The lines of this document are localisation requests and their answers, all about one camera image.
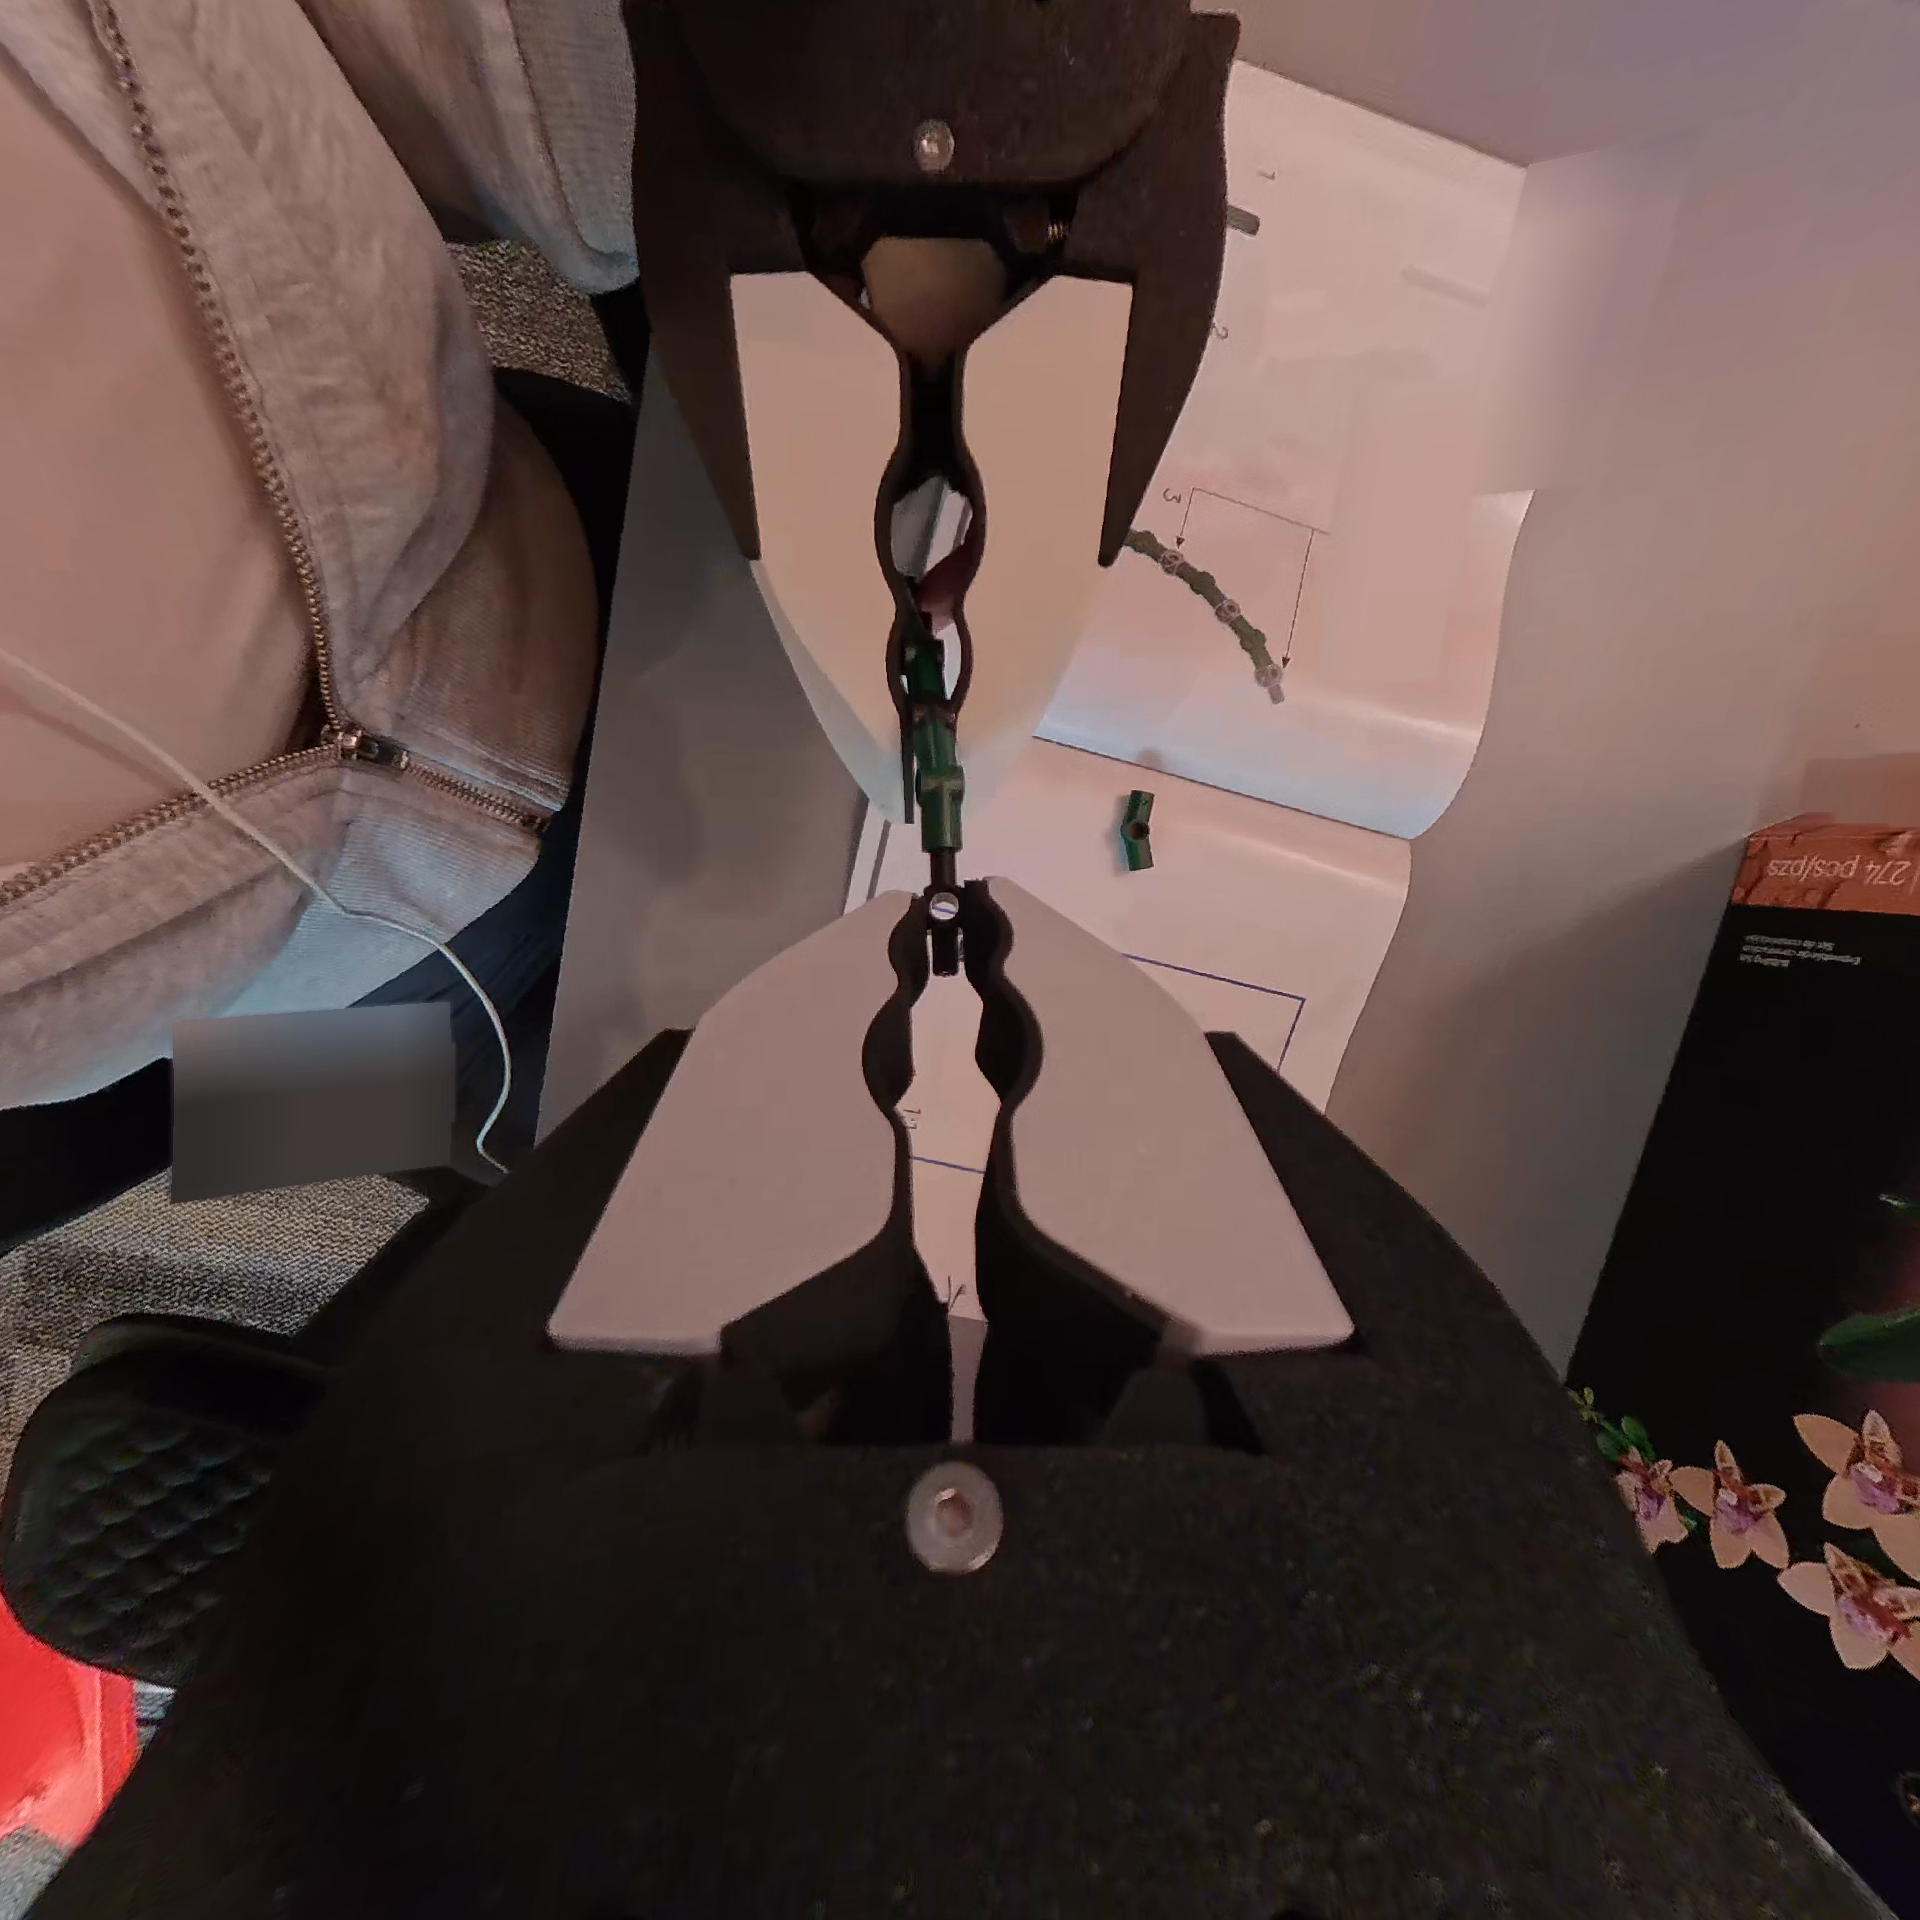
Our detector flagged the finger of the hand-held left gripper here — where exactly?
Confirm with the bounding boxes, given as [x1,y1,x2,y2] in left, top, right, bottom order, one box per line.
[944,276,1135,777]
[729,269,922,823]

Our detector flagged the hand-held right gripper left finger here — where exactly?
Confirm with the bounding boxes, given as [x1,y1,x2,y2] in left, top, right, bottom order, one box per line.
[546,884,957,1430]

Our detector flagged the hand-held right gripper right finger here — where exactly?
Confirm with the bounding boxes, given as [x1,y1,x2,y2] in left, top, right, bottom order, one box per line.
[968,878,1361,1430]

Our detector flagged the green toy brick stem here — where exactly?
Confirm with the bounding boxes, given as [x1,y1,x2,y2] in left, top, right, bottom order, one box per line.
[896,607,981,860]

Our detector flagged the light grey desk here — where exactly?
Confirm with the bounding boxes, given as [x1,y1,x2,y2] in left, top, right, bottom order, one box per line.
[538,0,1920,1390]

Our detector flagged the white instruction booklet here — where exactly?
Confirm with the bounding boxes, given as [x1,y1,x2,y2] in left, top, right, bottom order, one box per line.
[843,60,1537,1328]

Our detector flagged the black orchid print box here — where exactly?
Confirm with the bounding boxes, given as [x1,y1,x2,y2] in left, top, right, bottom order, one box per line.
[1565,815,1920,1807]

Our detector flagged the black chair armrest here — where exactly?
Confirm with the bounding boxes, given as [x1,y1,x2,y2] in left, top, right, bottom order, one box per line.
[0,1315,358,1684]

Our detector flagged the red object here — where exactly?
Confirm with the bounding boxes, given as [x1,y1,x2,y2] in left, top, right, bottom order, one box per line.
[0,1585,157,1920]

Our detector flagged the thin white cable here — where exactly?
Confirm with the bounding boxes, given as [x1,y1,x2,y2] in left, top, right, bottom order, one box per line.
[0,641,517,1182]

